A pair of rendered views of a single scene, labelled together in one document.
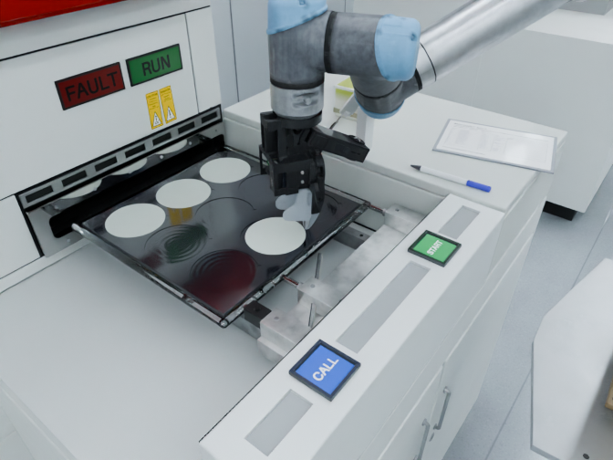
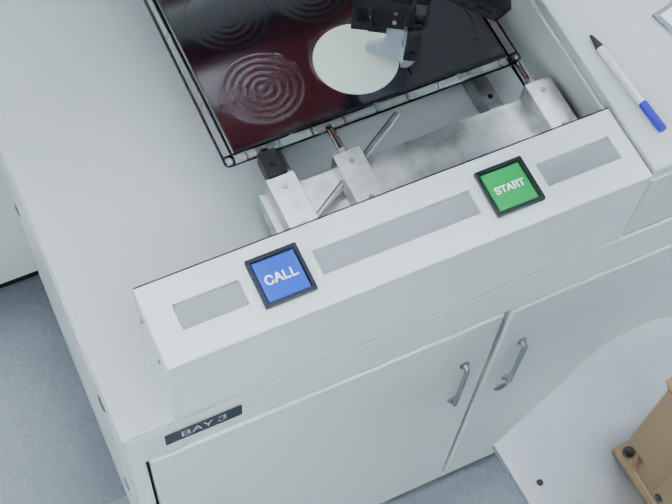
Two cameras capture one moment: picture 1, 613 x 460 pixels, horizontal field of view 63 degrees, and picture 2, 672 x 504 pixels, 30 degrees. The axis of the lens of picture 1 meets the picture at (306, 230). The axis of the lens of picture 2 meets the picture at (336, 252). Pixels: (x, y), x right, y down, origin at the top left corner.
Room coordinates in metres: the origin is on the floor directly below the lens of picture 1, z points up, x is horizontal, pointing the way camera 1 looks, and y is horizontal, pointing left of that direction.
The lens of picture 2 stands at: (-0.16, -0.27, 2.08)
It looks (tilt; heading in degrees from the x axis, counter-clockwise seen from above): 62 degrees down; 21
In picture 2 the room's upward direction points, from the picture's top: 6 degrees clockwise
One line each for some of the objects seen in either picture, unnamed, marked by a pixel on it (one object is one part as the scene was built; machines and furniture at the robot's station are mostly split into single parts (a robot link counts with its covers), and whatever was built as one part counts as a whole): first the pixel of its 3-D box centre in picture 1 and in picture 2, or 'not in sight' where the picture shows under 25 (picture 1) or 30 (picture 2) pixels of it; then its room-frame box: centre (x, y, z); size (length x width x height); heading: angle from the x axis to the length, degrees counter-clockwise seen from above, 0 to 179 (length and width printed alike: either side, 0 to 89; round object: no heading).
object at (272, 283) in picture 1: (306, 255); (376, 108); (0.61, 0.00, 0.90); 0.38 x 0.01 x 0.01; 142
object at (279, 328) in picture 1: (291, 334); (294, 210); (0.44, 0.02, 0.89); 0.08 x 0.03 x 0.03; 52
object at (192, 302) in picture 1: (140, 269); (169, 40); (0.57, 0.25, 0.90); 0.37 x 0.01 x 0.01; 52
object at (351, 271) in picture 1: (355, 286); (420, 175); (0.57, -0.08, 0.87); 0.36 x 0.08 x 0.03; 142
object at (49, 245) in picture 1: (142, 181); not in sight; (0.83, 0.32, 0.89); 0.44 x 0.02 x 0.10; 142
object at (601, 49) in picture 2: (449, 177); (626, 81); (0.72, -0.24, 0.97); 0.14 x 0.01 x 0.01; 56
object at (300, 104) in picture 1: (297, 97); not in sight; (0.67, 0.01, 1.13); 0.08 x 0.08 x 0.05
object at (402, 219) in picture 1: (409, 221); (551, 113); (0.70, -0.18, 0.89); 0.08 x 0.03 x 0.03; 52
